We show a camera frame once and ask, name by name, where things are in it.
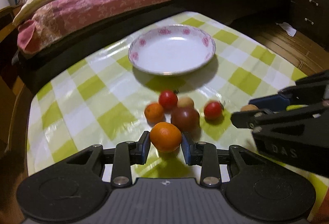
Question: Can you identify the green checkered tablecloth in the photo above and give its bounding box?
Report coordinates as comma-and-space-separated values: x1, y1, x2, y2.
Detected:
26, 11, 329, 222

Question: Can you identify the large orange mandarin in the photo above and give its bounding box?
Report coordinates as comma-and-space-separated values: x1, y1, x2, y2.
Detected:
149, 122, 182, 153

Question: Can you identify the small orange mandarin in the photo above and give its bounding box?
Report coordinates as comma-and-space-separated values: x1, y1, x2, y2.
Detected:
144, 103, 165, 123

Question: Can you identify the red cherry tomato with stem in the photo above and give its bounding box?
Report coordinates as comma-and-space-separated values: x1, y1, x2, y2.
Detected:
204, 101, 223, 121

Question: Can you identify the dark drawer cabinet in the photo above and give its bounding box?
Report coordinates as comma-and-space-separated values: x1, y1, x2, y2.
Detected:
291, 0, 328, 48

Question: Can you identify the white paper on floor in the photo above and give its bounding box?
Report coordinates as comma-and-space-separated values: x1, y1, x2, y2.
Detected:
277, 22, 297, 37

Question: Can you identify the wooden bedside cabinet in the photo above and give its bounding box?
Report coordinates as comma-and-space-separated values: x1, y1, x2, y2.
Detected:
0, 5, 22, 43

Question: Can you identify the dark purple tomato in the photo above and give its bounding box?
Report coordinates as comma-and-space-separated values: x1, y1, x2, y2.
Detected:
171, 107, 200, 132

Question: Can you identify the white plate with pink flowers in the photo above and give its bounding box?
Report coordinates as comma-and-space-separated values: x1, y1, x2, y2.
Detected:
128, 24, 216, 76

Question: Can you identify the tan longan fruit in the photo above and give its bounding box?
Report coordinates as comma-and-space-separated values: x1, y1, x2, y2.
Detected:
240, 104, 259, 112
177, 96, 195, 108

